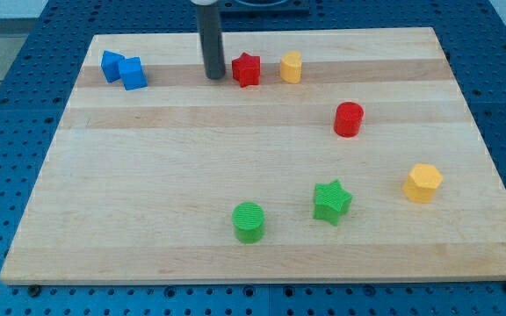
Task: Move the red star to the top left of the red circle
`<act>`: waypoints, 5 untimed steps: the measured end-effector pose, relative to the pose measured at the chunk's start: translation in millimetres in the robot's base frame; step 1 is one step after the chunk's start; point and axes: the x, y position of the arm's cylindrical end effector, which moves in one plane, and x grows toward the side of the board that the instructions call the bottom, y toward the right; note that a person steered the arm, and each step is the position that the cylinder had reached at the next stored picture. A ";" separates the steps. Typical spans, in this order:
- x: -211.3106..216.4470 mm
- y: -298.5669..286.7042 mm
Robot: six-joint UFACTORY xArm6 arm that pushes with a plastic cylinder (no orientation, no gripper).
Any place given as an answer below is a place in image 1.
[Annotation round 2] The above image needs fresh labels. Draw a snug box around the red star block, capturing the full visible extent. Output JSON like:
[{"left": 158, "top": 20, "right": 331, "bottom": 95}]
[{"left": 232, "top": 53, "right": 261, "bottom": 88}]

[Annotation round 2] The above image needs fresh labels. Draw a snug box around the green star block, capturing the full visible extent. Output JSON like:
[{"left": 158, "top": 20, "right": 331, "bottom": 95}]
[{"left": 313, "top": 179, "right": 353, "bottom": 226}]

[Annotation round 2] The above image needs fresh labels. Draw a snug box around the green cylinder block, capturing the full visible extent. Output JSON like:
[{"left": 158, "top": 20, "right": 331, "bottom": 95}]
[{"left": 232, "top": 202, "right": 264, "bottom": 244}]

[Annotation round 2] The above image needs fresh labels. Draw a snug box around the wooden board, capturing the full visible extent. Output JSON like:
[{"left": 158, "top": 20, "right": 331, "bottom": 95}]
[{"left": 0, "top": 27, "right": 506, "bottom": 285}]

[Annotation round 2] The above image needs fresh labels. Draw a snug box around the yellow heart block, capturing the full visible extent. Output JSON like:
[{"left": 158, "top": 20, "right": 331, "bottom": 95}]
[{"left": 279, "top": 51, "right": 302, "bottom": 83}]

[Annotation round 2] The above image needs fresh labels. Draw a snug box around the red cylinder block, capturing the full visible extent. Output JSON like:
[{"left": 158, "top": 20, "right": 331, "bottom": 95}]
[{"left": 334, "top": 102, "right": 365, "bottom": 138}]

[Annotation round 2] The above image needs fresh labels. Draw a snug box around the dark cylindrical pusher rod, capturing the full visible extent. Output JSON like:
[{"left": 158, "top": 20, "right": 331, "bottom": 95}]
[{"left": 192, "top": 0, "right": 226, "bottom": 80}]

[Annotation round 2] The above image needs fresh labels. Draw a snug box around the blue cube block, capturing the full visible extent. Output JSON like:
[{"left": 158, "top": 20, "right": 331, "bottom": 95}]
[{"left": 119, "top": 57, "right": 148, "bottom": 90}]

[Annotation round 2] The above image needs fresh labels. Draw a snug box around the blue pentagon block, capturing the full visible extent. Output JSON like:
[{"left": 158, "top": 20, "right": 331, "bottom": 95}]
[{"left": 100, "top": 50, "right": 125, "bottom": 83}]

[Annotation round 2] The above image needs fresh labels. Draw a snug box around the yellow hexagon block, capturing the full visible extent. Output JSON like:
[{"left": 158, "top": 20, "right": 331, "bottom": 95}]
[{"left": 401, "top": 163, "right": 444, "bottom": 204}]

